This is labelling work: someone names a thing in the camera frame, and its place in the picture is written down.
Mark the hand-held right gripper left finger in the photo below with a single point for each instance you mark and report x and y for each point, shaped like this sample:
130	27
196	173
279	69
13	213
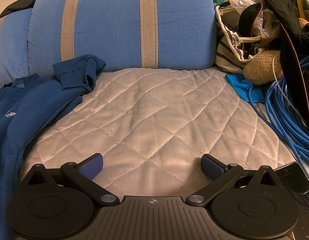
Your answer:
93	166

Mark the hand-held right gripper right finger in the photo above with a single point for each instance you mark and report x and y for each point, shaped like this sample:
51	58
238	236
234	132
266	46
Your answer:
210	166

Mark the blue sweatshirt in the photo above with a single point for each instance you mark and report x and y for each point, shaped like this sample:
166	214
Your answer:
29	105

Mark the grey quilted bedspread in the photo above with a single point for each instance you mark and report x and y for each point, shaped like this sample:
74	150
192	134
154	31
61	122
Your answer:
154	115

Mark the black smartphone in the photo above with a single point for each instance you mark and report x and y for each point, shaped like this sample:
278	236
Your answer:
293	177

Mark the turquoise cloth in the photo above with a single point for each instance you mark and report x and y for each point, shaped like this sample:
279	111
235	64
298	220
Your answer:
242	87

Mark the beige plush toy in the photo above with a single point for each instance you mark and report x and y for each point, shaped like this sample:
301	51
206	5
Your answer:
262	65

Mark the striped canvas tote bag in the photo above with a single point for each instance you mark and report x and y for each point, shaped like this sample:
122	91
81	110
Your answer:
227	50

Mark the blue grey-striped pillow with stain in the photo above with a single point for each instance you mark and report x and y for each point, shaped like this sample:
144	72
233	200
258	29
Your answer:
9	47

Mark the black bag with clutter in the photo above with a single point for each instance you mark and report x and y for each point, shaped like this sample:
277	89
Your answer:
284	7

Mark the wooden hanger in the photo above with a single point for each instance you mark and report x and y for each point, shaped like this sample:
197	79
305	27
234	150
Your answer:
300	7

